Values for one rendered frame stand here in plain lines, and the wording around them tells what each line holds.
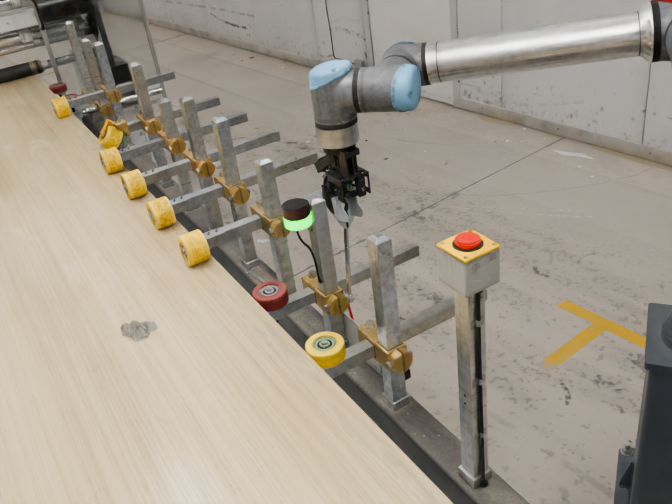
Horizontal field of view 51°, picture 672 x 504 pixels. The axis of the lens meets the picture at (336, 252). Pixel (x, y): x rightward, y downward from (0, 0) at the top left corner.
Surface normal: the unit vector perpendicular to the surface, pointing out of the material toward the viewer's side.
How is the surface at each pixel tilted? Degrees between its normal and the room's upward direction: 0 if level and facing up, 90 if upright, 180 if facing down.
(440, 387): 0
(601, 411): 0
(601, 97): 90
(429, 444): 0
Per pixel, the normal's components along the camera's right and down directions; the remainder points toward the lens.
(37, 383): -0.12, -0.85
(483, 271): 0.51, 0.39
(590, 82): -0.78, 0.40
